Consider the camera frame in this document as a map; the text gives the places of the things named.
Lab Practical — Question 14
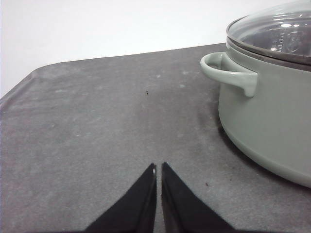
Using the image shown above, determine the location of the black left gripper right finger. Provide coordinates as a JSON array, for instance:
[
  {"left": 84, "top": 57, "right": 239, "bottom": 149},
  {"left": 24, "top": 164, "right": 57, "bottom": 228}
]
[{"left": 161, "top": 162, "right": 237, "bottom": 233}]

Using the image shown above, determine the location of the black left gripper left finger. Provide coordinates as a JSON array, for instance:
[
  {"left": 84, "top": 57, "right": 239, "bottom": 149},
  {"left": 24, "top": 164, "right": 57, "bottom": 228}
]
[{"left": 85, "top": 163, "right": 157, "bottom": 233}]

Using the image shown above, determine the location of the glass steamer lid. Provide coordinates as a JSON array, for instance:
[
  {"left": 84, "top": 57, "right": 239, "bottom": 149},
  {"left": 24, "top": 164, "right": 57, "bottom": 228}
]
[{"left": 226, "top": 0, "right": 311, "bottom": 65}]

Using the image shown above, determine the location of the green electric steamer pot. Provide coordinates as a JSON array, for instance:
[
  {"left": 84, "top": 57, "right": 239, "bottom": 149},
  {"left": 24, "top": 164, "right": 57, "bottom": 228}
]
[{"left": 200, "top": 43, "right": 311, "bottom": 188}]

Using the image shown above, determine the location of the grey table cloth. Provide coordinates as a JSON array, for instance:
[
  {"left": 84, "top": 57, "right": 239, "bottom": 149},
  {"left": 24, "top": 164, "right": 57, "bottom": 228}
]
[{"left": 0, "top": 43, "right": 311, "bottom": 233}]

